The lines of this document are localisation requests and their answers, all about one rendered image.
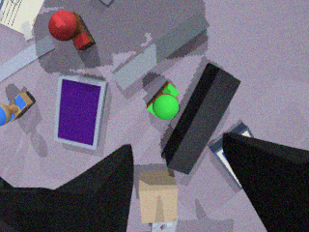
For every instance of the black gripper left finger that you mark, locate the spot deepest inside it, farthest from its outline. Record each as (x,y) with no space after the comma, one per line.
(95,201)

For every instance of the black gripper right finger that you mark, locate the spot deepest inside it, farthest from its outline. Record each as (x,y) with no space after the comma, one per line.
(275,179)

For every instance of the white inspection card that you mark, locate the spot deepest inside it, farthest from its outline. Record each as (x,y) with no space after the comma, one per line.
(20,15)

